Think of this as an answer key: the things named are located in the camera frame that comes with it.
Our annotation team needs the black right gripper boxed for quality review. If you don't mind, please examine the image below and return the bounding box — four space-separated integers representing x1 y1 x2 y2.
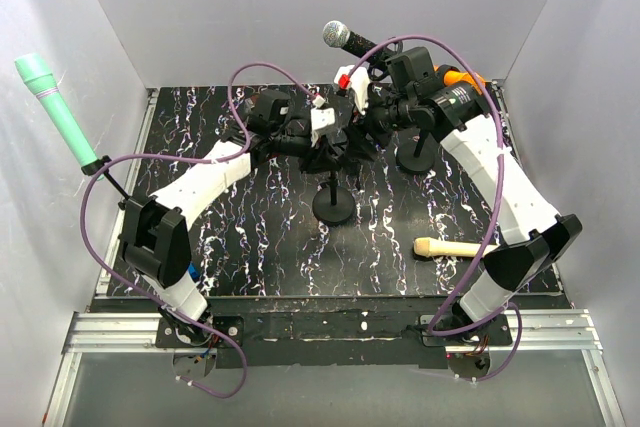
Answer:
340 82 415 163

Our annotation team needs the black round-base stand front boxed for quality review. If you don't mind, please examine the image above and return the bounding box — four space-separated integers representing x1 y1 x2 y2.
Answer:
312 171 356 227

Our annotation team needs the black round-base stand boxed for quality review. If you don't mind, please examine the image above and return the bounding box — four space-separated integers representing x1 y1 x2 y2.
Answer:
396 129 435 175
312 171 356 227

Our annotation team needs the orange microphone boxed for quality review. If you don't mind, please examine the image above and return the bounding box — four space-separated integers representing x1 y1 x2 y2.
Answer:
434 64 486 93

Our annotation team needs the beige microphone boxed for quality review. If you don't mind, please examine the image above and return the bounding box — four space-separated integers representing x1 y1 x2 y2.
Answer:
413 237 481 258

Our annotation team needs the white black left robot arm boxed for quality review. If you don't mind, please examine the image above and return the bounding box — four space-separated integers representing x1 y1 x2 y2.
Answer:
118 90 338 347

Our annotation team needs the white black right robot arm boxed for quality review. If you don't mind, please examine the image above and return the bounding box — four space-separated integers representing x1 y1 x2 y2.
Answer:
335 47 583 345

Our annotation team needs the black round-base stand rear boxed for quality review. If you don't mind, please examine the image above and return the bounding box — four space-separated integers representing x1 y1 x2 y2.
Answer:
396 129 435 175

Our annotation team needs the black tripod microphone stand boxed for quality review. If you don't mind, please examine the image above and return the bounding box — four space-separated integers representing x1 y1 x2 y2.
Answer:
343 33 403 82

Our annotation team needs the black silver-head microphone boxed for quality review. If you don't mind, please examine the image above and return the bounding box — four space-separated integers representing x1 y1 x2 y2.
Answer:
322 20 403 74

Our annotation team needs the black tripod stand at left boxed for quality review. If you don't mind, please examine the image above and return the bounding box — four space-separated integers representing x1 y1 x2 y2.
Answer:
81 155 130 211

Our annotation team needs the mint green microphone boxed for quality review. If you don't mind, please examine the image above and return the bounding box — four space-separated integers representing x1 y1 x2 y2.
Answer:
14 53 104 176

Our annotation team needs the black marble pattern mat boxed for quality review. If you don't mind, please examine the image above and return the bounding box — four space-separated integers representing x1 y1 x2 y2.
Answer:
124 82 566 298

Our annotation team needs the blue white cube toy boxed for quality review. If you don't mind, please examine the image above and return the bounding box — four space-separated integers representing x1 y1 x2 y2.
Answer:
188 263 200 282

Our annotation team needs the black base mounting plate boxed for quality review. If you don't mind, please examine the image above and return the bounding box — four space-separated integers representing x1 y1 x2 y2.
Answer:
155 295 514 371

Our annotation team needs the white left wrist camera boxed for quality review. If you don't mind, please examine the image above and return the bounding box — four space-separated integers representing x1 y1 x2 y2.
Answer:
310 96 339 147

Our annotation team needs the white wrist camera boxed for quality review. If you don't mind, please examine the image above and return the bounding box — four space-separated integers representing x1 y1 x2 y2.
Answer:
310 96 339 147
334 65 371 116

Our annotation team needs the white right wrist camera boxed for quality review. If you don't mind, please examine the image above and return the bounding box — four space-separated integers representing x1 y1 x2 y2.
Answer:
334 65 371 116

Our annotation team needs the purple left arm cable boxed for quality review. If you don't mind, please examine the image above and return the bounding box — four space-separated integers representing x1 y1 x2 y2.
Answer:
80 62 326 400

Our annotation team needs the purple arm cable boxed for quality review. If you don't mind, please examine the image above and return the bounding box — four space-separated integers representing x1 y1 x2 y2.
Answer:
80 62 326 400
344 34 524 383

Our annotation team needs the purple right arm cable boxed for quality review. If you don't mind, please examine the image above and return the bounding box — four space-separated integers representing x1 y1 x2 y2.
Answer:
344 34 524 383

